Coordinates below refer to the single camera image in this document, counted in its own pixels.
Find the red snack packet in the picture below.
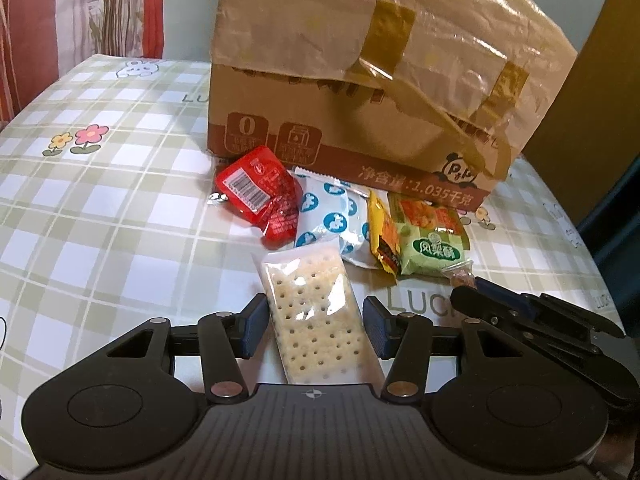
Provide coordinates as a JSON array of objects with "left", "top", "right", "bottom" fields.
[{"left": 215, "top": 145, "right": 303, "bottom": 251}]

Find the brown cardboard box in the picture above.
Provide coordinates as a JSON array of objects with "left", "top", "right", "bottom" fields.
[{"left": 202, "top": 0, "right": 578, "bottom": 211}]

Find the yellow snack packet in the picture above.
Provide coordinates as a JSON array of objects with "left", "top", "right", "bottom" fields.
[{"left": 367, "top": 190, "right": 403, "bottom": 278}]

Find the green checked tablecloth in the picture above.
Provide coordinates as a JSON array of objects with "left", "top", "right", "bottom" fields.
[{"left": 0, "top": 52, "right": 626, "bottom": 480}]

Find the clear plastic liner bag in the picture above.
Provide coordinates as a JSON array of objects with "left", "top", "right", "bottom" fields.
[{"left": 210, "top": 0, "right": 578, "bottom": 181}]

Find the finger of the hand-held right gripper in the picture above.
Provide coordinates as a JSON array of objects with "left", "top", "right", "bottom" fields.
[
  {"left": 475, "top": 277, "right": 626, "bottom": 337},
  {"left": 450, "top": 286, "right": 591, "bottom": 346}
]

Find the clear cracker packet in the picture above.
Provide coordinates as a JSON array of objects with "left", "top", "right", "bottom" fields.
[{"left": 250, "top": 237, "right": 386, "bottom": 386}]

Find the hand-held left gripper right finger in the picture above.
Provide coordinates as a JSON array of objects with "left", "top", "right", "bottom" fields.
[{"left": 362, "top": 296, "right": 521, "bottom": 405}]

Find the printed wall cloth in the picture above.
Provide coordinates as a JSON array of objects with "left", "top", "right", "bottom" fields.
[{"left": 0, "top": 0, "right": 168, "bottom": 126}]

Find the green cake snack packet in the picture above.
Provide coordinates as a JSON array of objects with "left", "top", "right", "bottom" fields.
[{"left": 387, "top": 192, "right": 473, "bottom": 277}]

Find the blue and white snack packet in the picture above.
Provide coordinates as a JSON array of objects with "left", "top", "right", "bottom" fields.
[{"left": 292, "top": 166, "right": 373, "bottom": 268}]

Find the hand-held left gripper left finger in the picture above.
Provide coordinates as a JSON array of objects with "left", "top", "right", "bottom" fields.
[{"left": 105, "top": 292, "right": 271, "bottom": 405}]

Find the clear meat jerky packet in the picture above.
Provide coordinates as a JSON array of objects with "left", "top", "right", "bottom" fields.
[{"left": 442, "top": 262, "right": 476, "bottom": 288}]

